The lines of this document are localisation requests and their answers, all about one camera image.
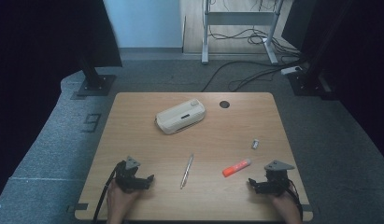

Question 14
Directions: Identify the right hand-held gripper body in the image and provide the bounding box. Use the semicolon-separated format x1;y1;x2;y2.
263;160;296;197

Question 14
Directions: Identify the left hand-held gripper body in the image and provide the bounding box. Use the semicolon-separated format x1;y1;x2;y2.
114;155;150;193

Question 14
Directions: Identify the orange highlighter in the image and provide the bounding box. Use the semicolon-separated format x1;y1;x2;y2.
221;158;252;178

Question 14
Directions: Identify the cream pencil case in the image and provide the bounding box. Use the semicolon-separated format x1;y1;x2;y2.
154;98;207;135

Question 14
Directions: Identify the person's right hand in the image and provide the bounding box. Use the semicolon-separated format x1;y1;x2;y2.
270;186;302;220

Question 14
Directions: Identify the person's left hand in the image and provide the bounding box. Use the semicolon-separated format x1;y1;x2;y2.
106;180;141;217

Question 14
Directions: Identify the silver pen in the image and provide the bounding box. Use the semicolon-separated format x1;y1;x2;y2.
179;152;195;190

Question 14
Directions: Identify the black stand with base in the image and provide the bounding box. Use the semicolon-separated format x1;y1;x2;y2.
75;55;117;97
287;0;338;98

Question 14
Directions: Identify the white power strip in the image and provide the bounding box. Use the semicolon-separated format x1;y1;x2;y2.
279;65;304;76

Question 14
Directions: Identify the black curtain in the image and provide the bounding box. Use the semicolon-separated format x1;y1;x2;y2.
281;0;384;157
0;0;123;203

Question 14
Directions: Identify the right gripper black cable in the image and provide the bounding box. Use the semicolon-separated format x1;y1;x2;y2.
287;179;304;221

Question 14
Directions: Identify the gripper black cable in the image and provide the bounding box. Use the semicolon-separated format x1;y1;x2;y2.
92;161;124;224
287;179;304;221

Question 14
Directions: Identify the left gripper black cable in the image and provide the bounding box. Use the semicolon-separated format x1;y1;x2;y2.
92;161;124;224

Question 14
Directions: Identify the long black floor cable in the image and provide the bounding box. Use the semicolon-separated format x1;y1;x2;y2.
200;59;307;93

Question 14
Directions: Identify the tangle of black cables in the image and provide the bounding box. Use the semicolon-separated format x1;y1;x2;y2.
207;26;303;60

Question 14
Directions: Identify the white metal desk frame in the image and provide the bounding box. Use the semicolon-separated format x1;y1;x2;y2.
201;0;286;65

